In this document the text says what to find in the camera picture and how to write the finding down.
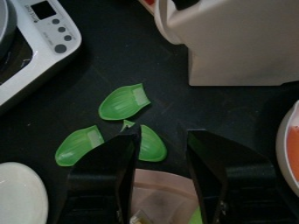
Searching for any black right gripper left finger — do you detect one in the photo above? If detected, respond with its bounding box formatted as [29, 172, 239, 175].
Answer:
[53, 133, 140, 224]

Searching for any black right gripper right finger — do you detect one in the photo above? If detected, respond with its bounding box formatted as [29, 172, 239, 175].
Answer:
[185, 129, 299, 224]

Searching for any green toy corn husk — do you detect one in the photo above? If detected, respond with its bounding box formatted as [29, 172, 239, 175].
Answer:
[120, 119, 168, 163]
[53, 124, 105, 167]
[97, 82, 152, 122]

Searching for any small white plate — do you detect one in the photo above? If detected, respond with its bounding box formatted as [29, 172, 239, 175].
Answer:
[0, 161, 51, 224]

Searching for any green toy vegetable half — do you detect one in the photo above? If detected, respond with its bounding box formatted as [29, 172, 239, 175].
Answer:
[188, 206, 204, 224]

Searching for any yellow toy butter block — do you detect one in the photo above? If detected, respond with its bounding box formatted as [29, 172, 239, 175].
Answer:
[129, 213, 148, 224]

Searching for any pink plastic tray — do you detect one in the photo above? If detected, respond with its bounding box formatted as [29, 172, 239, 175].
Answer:
[129, 168, 203, 224]

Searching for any white bowl orange inside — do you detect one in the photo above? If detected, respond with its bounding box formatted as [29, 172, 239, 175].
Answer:
[275, 100, 299, 197]

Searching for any white toy appliance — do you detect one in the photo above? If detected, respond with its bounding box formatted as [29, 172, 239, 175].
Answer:
[153, 0, 299, 87]

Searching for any white toy microwave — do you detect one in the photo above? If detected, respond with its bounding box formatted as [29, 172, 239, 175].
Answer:
[0, 0, 84, 109]

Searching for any red white toy item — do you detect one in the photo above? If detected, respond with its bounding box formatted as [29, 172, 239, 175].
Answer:
[137, 0, 157, 15]

